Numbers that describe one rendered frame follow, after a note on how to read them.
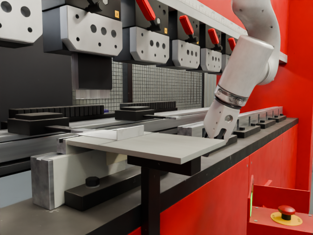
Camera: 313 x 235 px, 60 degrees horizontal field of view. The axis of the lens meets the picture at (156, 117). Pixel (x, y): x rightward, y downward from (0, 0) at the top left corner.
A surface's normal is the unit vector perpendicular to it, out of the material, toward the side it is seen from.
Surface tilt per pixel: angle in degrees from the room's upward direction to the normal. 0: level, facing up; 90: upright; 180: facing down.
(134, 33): 90
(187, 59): 90
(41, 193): 90
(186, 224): 90
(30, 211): 0
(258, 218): 0
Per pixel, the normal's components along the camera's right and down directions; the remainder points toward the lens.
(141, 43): 0.82, 0.05
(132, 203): 0.00, -1.00
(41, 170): -0.57, 0.07
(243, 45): -0.79, 0.00
